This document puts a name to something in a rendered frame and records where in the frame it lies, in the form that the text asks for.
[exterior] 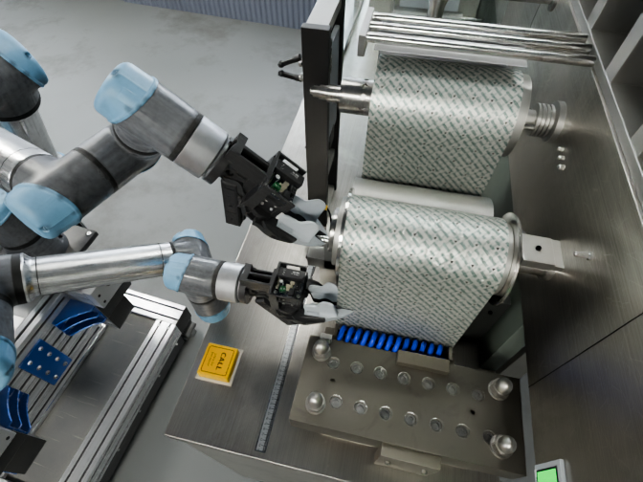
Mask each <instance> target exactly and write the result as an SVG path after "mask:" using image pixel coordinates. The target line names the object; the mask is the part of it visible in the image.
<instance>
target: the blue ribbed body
mask: <svg viewBox="0 0 643 482"><path fill-rule="evenodd" d="M343 337H344V341H345V342H349V341H350V339H351V343H354V344H357V342H358V341H359V344H360V345H363V346H365V345H367V347H373V345H374V346H375V348H377V349H381V348H382V347H383V350H386V351H388V350H389V349H390V351H391V352H395V353H396V352H397V351H398V350H404V351H408V352H412V353H417V354H422V355H426V356H431V357H436V358H440V359H444V358H445V360H446V359H447V357H448V352H447V351H443V345H441V344H439V345H438V346H437V349H434V343H430V346H429V348H428V347H427V343H426V342H425V341H422V342H421V345H420V346H419V345H418V340H414V341H413V343H412V344H410V339H409V338H406V339H405V341H404V342H403V338H402V337H400V336H399V337H398V338H397V339H396V340H394V335H389V337H388V339H387V335H386V333H382V335H381V336H380V338H379V333H378V332H377V331H375V332H373V334H372V336H371V332H370V330H366V331H365V333H364V331H363V329H362V328H359V329H358V330H357V332H356V329H355V327H353V326H351V327H350V328H349V330H348V328H347V326H346V325H343V326H342V328H341V329H338V334H337V340H342V338H343Z"/></svg>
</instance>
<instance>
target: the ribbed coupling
mask: <svg viewBox="0 0 643 482"><path fill-rule="evenodd" d="M565 117H566V104H565V102H564V101H559V100H556V101H554V102H553V103H552V104H544V103H538V102H537V103H535V104H534V105H533V107H532V108H529V111H528V115H527V118H526V121H525V125H524V127H523V129H525V134H526V136H531V137H540V138H541V139H542V141H543V142H554V141H555V140H556V139H557V138H558V136H559V135H560V133H561V131H562V129H563V126H564V123H565Z"/></svg>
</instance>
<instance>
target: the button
mask: <svg viewBox="0 0 643 482"><path fill-rule="evenodd" d="M238 356H239V351H238V349H236V348H231V347H228V346H223V345H219V344H214V343H209V345H208V347H207V350H206V352H205V355H204V357H203V359H202V361H201V363H200V366H199V368H198V371H197V373H198V375H199V376H201V377H205V378H210V379H214V380H218V381H222V382H226V383H229V382H230V379H231V377H232V374H233V370H234V367H235V364H236V362H237V359H238Z"/></svg>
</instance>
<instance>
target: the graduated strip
mask: <svg viewBox="0 0 643 482"><path fill-rule="evenodd" d="M315 269H316V267H314V266H309V265H307V268H306V272H307V273H308V278H310V279H313V275H314V271H315ZM299 326H300V324H297V325H290V329H289V332H288V336H287V339H286V342H285V345H284V349H283V352H282V356H281V359H280V363H279V366H278V370H277V375H276V378H275V382H274V385H273V389H272V392H271V396H270V399H269V403H268V405H267V409H266V412H265V416H264V419H263V423H262V426H261V430H260V432H259V436H258V439H257V443H256V446H255V451H259V452H263V453H265V452H266V449H267V446H268V442H269V438H270V435H271V431H272V427H273V424H274V420H275V417H276V413H277V407H278V403H279V400H280V396H281V392H282V389H283V386H284V382H285V378H286V375H287V371H288V367H289V364H290V360H291V357H292V354H293V350H294V346H295V342H296V339H297V335H298V331H299Z"/></svg>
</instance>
